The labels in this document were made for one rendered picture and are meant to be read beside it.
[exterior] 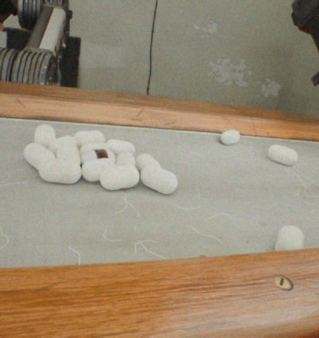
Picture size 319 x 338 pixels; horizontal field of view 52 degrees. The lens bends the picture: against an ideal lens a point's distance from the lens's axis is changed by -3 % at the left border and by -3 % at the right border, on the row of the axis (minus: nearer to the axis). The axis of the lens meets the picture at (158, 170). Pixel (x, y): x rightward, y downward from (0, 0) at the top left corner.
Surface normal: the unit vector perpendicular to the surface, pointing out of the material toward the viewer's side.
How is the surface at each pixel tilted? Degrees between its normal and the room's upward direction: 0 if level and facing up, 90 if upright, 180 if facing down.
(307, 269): 0
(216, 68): 90
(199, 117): 45
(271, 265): 0
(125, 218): 0
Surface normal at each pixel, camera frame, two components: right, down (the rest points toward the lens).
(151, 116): 0.33, -0.35
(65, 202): 0.17, -0.91
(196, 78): 0.29, 0.41
